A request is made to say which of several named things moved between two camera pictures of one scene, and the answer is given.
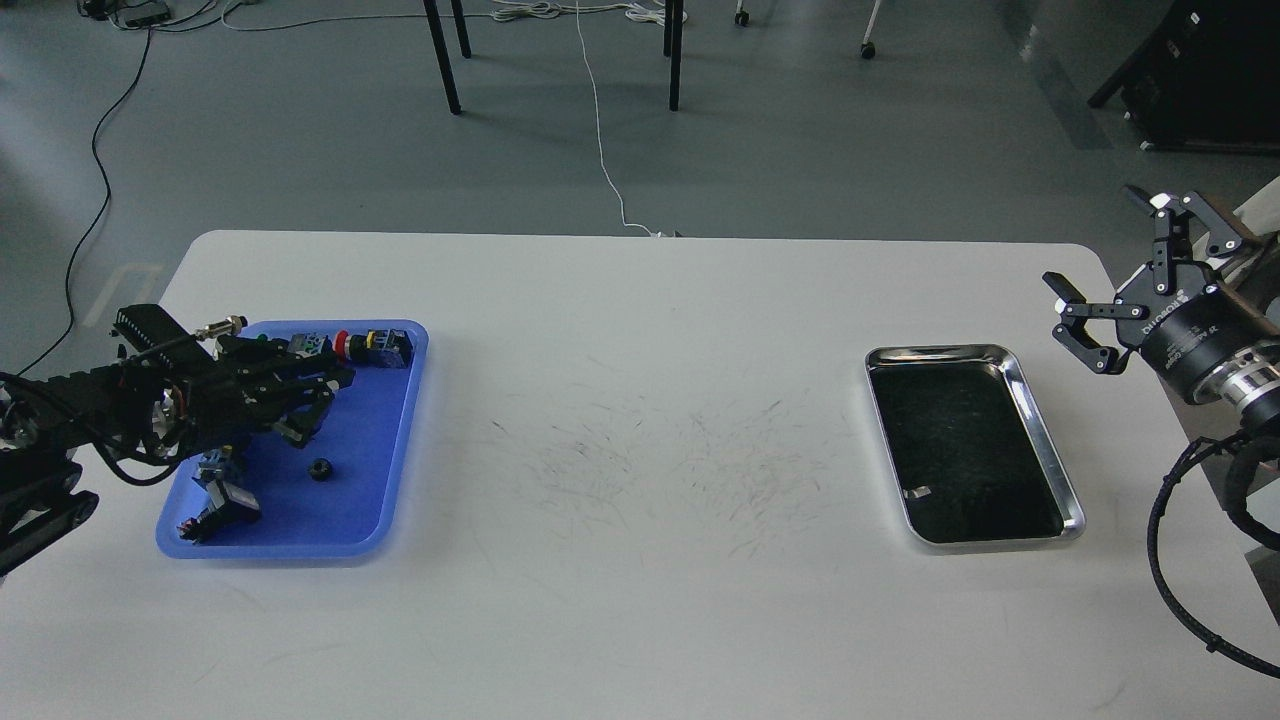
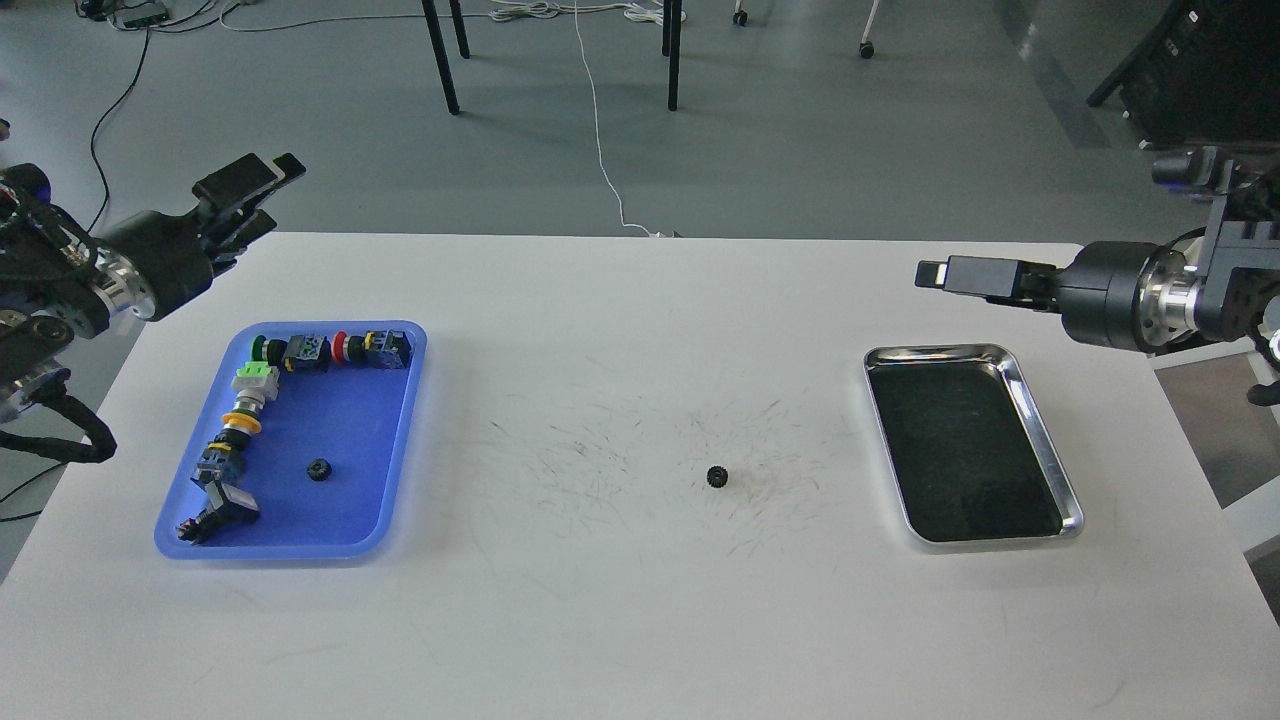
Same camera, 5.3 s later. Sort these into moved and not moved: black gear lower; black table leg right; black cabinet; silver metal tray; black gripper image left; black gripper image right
Moved: black gripper image right; black gripper image left
Not moved: black cabinet; black table leg right; silver metal tray; black gear lower
